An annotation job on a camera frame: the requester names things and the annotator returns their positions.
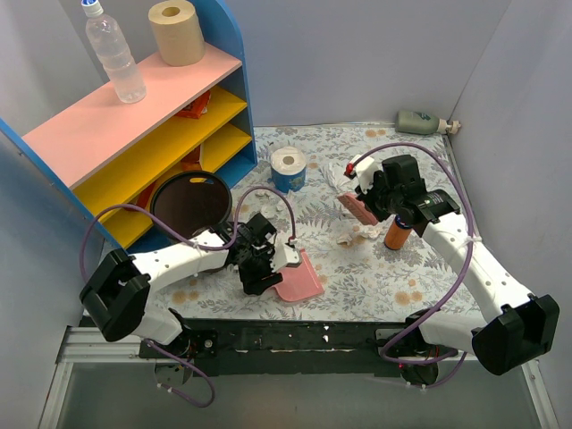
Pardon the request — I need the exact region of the crumpled white paper scrap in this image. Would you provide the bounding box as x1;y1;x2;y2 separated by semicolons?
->
320;162;351;192

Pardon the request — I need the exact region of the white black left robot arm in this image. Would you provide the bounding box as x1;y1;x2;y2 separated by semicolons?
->
80;214;300;358

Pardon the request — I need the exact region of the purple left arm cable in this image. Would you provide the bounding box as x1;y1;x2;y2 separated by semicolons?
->
82;186;299;408

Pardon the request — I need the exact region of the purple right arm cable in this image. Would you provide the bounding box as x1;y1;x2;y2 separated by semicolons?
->
352;142;477;390

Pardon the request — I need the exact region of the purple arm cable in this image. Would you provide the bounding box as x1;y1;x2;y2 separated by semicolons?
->
352;142;477;390
82;186;299;408

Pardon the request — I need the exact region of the clear plastic water bottle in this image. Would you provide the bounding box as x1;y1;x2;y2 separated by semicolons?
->
80;1;147;104

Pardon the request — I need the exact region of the pink hand brush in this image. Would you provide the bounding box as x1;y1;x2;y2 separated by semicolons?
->
337;193;378;226

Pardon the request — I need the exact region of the pink dustpan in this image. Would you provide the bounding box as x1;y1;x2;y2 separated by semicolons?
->
273;249;324;303

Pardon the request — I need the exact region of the orange snack packet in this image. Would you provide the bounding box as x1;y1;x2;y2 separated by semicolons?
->
175;90;211;120

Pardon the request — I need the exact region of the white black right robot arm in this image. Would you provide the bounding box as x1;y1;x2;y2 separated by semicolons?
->
347;155;559;375

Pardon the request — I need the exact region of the red packet on lower shelf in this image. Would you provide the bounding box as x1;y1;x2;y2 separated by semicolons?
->
123;181;156;212

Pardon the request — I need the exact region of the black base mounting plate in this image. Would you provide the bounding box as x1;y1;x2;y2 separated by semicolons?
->
161;319;406;377

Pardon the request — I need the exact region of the aluminium frame rail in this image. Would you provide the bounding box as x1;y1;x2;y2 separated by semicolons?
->
40;326;559;428

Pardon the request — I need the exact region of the orange bottle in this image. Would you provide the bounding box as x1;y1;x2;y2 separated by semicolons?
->
383;215;412;250

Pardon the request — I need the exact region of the small white paper scrap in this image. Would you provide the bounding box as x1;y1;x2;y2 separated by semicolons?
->
336;233;353;247

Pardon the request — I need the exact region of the grey green lotion bottle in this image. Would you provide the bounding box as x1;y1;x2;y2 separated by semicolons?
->
395;110;461;136

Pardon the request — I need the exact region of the white paper scrap near bottle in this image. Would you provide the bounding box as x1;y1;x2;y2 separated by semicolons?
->
359;226;385;240

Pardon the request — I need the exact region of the floral table mat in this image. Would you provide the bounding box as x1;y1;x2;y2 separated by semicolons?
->
156;123;479;322

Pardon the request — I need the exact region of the colourful wooden shelf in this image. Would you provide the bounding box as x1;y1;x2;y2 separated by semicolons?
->
1;1;257;247

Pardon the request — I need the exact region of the brown trash bin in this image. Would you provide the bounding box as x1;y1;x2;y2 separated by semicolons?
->
149;172;234;273

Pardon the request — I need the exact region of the brown paper roll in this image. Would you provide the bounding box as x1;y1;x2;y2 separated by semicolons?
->
148;1;206;67

